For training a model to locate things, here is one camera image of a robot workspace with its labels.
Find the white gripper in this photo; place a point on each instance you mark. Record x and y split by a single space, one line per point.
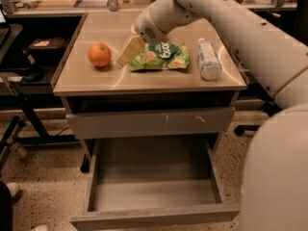
143 28

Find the orange fruit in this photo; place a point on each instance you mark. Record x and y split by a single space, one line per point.
99 54

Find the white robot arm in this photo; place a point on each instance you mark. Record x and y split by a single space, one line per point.
274 193

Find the grey drawer cabinet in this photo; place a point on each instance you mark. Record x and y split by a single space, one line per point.
87 89

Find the closed grey top drawer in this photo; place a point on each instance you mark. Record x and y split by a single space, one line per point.
150 123

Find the open grey middle drawer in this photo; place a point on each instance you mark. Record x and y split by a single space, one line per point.
152 181

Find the green snack bag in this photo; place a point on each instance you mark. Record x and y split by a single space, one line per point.
161 56

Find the clear plastic water bottle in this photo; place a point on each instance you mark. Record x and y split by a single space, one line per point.
209 64

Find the black bag on shelf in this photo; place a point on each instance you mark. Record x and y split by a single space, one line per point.
48 51

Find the black desk leg frame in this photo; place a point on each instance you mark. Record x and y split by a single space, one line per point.
11 142

